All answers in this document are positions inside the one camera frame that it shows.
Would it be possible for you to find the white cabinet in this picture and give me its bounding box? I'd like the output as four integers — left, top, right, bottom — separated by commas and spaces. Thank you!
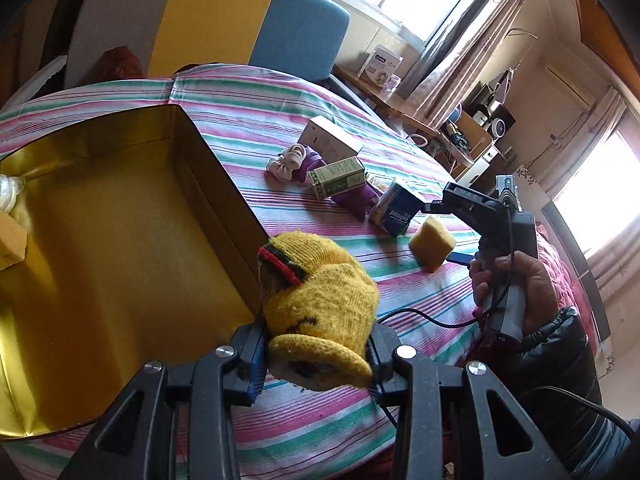
457, 145, 501, 191

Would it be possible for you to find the dark red cushion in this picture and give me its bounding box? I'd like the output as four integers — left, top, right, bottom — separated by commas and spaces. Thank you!
95, 46, 147, 81

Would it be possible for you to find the wooden desk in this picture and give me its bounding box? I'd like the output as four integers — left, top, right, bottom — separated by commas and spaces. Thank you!
334, 64, 481, 166

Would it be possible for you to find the blue tissue pack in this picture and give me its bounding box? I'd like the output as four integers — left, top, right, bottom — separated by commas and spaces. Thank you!
369, 178, 426, 237

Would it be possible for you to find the beige carton box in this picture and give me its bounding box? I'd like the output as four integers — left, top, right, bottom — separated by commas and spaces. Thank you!
297, 116, 364, 158

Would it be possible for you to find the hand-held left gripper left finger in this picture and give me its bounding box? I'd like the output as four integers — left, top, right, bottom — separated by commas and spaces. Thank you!
60, 322, 272, 480

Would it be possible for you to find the black cable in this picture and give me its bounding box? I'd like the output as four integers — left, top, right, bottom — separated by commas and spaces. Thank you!
375, 205, 513, 331

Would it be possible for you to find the red quilt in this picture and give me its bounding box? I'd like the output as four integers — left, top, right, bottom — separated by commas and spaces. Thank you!
535, 225, 601, 361

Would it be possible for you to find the green white small box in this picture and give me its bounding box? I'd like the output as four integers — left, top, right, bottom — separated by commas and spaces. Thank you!
307, 156, 367, 202

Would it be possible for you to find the beige curtain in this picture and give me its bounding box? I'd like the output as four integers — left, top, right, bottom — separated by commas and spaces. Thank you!
400, 0, 546, 126

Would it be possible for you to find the white carton on desk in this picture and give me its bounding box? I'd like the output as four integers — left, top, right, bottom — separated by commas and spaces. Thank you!
357, 45, 405, 90

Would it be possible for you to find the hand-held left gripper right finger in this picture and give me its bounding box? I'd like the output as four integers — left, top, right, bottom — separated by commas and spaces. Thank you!
365, 325, 571, 480

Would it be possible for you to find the yellow knitted glove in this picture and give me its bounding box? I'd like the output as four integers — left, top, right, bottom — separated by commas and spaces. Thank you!
256, 230, 380, 392

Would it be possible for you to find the person's right forearm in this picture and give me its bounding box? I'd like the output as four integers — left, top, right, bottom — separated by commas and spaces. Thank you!
507, 305, 640, 480

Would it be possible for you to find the person's right hand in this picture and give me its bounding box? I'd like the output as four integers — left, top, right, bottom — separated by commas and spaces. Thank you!
469, 250, 558, 342

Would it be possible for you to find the black speaker set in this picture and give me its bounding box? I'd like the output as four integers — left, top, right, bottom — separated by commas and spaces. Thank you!
462, 82, 516, 140

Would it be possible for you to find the side window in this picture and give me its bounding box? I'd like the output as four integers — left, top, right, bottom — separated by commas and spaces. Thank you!
555, 125, 640, 256

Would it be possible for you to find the yellow sponge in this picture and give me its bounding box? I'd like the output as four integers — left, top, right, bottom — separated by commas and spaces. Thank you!
408, 215, 457, 273
0, 210, 28, 271

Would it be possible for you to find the gold cardboard box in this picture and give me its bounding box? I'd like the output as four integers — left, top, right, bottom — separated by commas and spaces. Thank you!
0, 105, 271, 442

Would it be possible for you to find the striped bed sheet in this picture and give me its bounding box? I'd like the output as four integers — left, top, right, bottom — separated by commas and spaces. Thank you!
0, 64, 551, 480

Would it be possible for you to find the white air conditioner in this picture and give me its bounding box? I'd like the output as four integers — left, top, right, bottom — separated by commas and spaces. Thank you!
545, 62, 592, 107

